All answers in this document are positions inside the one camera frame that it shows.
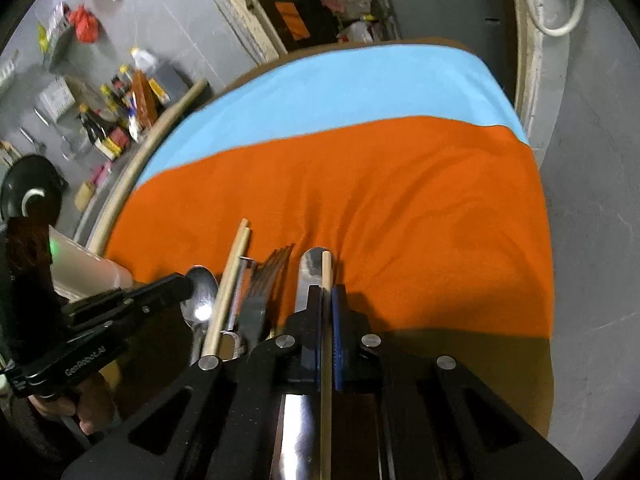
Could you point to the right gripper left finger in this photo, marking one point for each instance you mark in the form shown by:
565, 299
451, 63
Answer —
305, 327

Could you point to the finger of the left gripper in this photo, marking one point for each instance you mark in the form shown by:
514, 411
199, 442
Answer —
150, 294

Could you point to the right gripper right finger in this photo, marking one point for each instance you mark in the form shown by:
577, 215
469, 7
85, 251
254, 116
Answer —
345, 350

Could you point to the steel table knife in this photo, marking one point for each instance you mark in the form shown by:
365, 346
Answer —
296, 455

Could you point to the person's left hand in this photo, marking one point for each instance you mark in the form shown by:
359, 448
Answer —
91, 403

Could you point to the white utensil holder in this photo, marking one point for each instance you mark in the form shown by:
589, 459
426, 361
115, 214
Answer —
78, 273

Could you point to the steel fork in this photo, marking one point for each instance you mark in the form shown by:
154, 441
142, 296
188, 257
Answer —
252, 317

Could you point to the wooden chopstick pair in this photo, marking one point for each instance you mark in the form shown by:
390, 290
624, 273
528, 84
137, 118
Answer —
223, 298

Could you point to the steel spoon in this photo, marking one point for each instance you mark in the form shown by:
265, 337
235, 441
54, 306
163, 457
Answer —
198, 309

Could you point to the black wok pan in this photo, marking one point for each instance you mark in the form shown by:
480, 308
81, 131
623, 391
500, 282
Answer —
33, 188

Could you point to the dark soy sauce bottle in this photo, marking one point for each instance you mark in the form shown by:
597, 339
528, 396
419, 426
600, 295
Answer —
99, 131

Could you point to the striped towel cloth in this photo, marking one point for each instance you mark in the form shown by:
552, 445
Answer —
408, 164

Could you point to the large oil jug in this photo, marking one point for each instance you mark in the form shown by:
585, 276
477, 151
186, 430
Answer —
164, 80

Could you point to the red plastic bag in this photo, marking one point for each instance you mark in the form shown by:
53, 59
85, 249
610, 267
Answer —
86, 26

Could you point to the grey washing machine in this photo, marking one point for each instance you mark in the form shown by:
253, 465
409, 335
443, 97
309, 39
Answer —
479, 24

